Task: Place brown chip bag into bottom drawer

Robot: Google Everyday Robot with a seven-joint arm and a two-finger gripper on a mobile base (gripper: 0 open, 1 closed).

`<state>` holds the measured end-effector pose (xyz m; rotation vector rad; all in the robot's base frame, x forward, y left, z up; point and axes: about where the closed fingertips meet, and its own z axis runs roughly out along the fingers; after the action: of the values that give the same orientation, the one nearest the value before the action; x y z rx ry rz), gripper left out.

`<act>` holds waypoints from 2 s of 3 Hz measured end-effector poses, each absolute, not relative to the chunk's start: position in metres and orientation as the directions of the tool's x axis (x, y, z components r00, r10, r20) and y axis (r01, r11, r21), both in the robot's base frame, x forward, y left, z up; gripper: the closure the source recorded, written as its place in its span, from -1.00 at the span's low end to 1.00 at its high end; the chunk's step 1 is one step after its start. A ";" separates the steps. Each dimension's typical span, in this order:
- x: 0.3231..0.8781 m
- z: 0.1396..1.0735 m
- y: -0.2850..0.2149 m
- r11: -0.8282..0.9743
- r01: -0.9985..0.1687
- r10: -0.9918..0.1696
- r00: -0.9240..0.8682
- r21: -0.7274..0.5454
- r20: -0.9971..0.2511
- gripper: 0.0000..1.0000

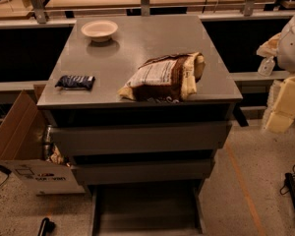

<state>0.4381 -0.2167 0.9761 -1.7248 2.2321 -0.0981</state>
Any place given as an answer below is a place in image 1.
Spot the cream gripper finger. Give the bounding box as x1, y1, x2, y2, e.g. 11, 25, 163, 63
257, 33, 281, 57

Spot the brown chip bag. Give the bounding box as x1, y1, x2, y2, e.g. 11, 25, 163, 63
118, 52, 206, 102

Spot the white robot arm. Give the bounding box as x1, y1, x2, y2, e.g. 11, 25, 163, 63
257, 15, 295, 76

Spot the grey top drawer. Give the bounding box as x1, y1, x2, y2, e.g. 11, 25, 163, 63
51, 121, 231, 156

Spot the grey drawer cabinet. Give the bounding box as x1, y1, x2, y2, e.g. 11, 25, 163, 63
35, 14, 244, 236

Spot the grey middle drawer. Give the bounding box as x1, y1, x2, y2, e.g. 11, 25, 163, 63
72, 159, 214, 185

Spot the grey open bottom drawer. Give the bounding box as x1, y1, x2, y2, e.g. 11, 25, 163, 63
89, 181, 206, 236

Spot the clear sanitizer bottle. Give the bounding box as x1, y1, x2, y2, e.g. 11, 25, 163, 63
258, 56, 275, 77

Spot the white bowl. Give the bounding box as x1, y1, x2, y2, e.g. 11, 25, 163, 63
81, 20, 118, 42

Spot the dark blue snack packet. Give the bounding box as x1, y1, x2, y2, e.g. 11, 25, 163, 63
56, 75, 95, 90

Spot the metal can in box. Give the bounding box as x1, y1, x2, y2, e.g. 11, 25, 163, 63
42, 125, 53, 160

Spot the cardboard box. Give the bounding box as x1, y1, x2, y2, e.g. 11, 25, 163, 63
0, 90, 85, 195

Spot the black object on floor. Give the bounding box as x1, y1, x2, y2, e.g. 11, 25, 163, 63
37, 217, 56, 236

